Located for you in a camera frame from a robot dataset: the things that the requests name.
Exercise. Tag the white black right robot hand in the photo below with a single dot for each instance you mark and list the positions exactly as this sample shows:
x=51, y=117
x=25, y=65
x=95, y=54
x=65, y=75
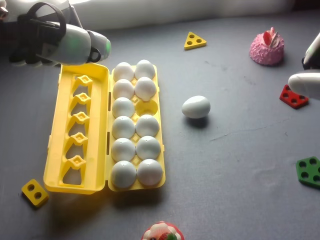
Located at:
x=305, y=83

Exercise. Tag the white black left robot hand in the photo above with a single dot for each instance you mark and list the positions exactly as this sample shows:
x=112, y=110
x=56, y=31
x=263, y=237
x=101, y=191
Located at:
x=75, y=47

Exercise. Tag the yellow plastic egg carton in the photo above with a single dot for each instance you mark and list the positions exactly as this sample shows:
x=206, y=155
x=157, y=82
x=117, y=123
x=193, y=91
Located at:
x=98, y=125

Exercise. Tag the white toy egg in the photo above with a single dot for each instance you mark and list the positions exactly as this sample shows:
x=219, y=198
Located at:
x=123, y=149
x=144, y=69
x=123, y=127
x=196, y=107
x=123, y=107
x=123, y=88
x=123, y=70
x=149, y=172
x=123, y=174
x=145, y=88
x=147, y=125
x=148, y=148

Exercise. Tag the red pentagon holed block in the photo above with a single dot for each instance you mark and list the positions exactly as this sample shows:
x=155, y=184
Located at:
x=295, y=105

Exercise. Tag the pink toy cake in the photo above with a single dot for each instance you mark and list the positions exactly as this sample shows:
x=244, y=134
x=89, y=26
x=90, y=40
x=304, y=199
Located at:
x=265, y=53

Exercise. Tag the green pentagon holed block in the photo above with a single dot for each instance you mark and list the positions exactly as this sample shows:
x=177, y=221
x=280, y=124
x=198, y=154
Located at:
x=308, y=168

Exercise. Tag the white backdrop cloth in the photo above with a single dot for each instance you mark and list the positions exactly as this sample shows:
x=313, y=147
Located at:
x=175, y=11

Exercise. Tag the grey table cloth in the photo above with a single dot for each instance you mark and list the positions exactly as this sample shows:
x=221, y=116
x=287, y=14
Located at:
x=225, y=162

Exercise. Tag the yellow triangle holed block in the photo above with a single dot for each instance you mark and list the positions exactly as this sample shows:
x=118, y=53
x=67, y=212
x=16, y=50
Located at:
x=195, y=45

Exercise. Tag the yellow rectangular holed block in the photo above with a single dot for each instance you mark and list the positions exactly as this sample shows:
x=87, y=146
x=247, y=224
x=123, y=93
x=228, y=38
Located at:
x=37, y=200

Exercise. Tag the red white strawberry toy cake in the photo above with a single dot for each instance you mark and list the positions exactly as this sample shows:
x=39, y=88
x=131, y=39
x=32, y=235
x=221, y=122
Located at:
x=160, y=231

